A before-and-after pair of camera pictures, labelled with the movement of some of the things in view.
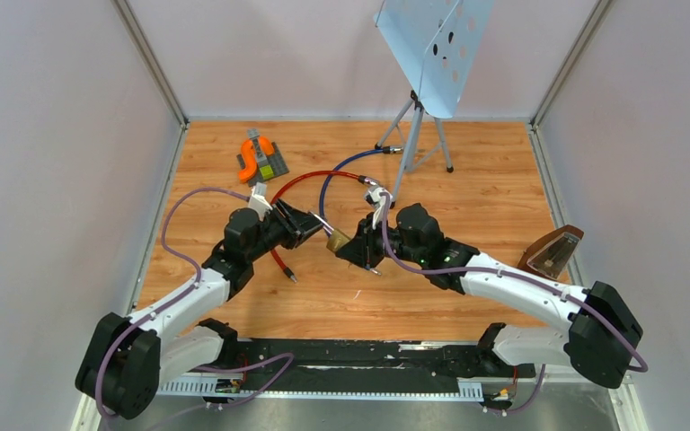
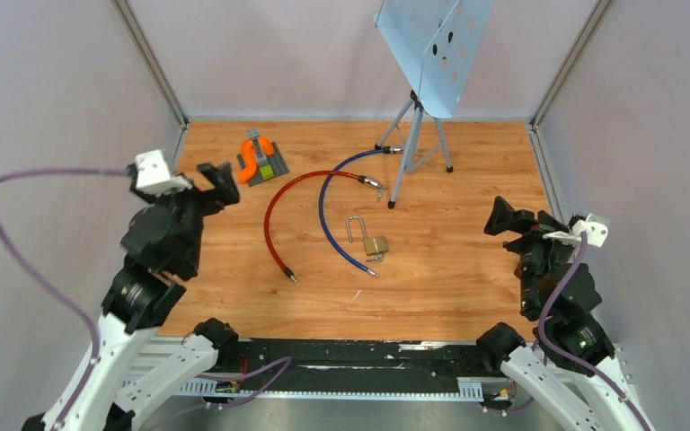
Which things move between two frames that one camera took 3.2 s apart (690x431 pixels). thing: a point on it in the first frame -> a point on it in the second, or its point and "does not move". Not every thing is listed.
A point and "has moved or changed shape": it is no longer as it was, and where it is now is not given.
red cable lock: x=361 y=179 does not move
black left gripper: x=296 y=224 -> x=227 y=189
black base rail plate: x=365 y=365 does not move
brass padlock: x=337 y=238 has moved or changed shape
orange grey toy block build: x=260 y=159 does not move
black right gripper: x=360 y=250 -> x=517 y=220
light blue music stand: x=434 y=41 does not move
